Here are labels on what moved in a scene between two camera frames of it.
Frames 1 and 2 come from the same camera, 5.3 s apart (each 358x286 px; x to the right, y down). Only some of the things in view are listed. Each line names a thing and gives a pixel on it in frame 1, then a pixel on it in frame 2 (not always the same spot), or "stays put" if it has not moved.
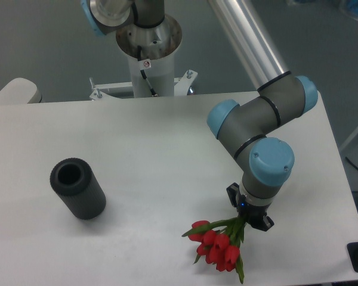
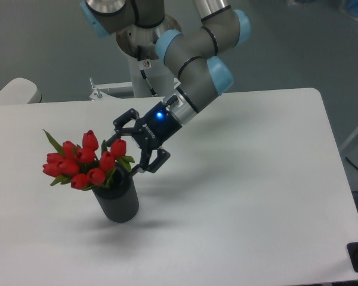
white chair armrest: (19, 90) stays put
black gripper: (253, 215) → (157, 127)
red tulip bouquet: (219, 242) → (81, 167)
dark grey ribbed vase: (73, 180) → (119, 199)
